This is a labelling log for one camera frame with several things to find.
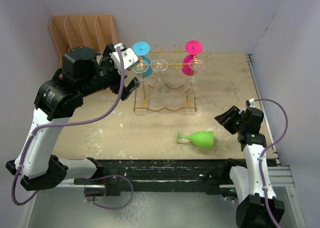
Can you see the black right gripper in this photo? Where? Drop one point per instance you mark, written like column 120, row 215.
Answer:
column 233, row 112

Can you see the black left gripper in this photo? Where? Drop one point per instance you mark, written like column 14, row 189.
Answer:
column 106, row 61

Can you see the clear wine glass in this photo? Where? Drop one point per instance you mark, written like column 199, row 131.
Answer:
column 140, row 69
column 159, row 66
column 191, row 85

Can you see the green plastic wine glass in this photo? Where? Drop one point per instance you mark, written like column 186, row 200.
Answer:
column 201, row 139

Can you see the blue plastic wine glass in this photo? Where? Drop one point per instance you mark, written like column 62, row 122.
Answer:
column 141, row 49

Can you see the pink plastic wine glass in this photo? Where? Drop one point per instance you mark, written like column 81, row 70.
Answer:
column 193, row 48

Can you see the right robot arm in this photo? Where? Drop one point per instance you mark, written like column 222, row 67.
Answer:
column 258, row 204

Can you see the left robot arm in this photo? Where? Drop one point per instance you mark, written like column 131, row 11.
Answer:
column 81, row 75

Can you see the peach plastic desk organizer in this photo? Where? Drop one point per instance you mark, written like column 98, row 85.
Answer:
column 94, row 31

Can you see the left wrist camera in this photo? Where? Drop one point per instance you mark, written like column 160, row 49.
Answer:
column 130, row 59

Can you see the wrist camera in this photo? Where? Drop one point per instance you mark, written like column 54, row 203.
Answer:
column 130, row 59
column 251, row 103

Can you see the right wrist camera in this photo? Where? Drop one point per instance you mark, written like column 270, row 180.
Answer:
column 251, row 103

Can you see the gold wire wine glass rack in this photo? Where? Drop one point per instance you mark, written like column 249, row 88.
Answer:
column 174, row 98

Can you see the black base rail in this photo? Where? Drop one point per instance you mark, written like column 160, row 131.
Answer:
column 158, row 175

